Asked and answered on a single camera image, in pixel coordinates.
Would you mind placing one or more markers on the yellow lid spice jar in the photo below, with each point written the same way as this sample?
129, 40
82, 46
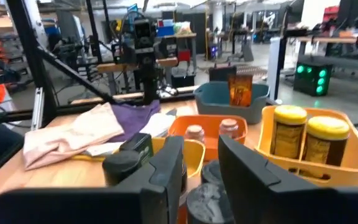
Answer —
289, 130
326, 140

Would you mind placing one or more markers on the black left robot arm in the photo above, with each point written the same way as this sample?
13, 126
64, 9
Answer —
149, 77

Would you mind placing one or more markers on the black case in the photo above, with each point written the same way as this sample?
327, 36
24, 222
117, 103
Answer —
222, 73

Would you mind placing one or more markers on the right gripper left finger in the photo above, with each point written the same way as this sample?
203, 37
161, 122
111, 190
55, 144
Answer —
104, 205

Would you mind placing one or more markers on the purple cloth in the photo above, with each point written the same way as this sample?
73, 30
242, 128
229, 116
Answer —
135, 118

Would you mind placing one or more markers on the black aluminium table frame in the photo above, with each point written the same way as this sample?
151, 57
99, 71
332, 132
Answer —
30, 46

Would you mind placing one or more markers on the dark teal plastic bin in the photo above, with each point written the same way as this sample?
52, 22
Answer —
213, 105

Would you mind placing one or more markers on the pink cloth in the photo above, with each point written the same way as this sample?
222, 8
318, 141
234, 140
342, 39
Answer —
73, 137

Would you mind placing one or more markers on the orange plastic bin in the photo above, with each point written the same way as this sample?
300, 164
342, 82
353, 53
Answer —
179, 124

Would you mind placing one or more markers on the green small card box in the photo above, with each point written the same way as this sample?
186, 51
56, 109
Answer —
138, 146

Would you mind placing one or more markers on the wooden workbench with blue box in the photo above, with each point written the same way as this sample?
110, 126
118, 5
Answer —
179, 35

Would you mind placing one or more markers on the orange spice packet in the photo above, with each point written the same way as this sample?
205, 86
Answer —
240, 90

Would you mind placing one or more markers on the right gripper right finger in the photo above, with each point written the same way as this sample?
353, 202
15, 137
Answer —
275, 202

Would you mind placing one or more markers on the black computer green fans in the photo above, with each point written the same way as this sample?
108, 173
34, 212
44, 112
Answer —
312, 77

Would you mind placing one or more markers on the wooden workbench gray legs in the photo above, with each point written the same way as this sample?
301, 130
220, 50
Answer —
337, 40

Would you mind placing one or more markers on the large yellow plastic bin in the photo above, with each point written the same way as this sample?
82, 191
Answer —
353, 169

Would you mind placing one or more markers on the small yellow plastic bin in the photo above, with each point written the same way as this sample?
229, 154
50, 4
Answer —
194, 155

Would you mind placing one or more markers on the gray cloth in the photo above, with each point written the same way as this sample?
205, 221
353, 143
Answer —
172, 112

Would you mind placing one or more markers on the white cloth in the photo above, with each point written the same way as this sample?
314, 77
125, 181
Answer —
158, 124

